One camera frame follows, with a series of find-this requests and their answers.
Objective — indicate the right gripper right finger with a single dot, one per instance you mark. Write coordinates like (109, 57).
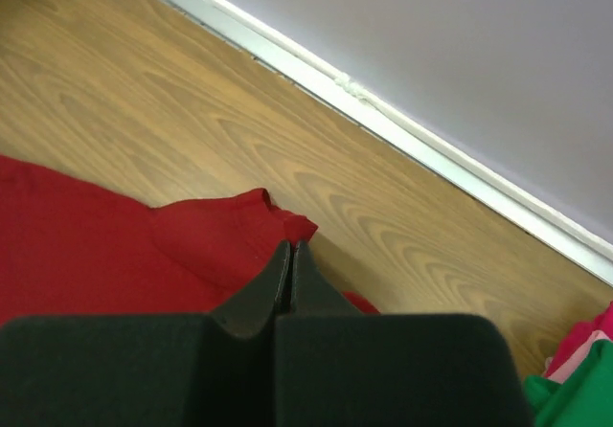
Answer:
(336, 366)

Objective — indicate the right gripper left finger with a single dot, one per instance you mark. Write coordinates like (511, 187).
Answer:
(188, 369)

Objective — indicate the dark red t-shirt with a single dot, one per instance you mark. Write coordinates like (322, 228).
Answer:
(69, 247)

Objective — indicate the folded magenta t-shirt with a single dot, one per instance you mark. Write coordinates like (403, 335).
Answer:
(577, 335)

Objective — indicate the folded green t-shirt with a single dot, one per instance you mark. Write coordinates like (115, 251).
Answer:
(583, 399)

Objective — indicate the white wall trim strip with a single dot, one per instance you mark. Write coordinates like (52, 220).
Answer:
(344, 94)

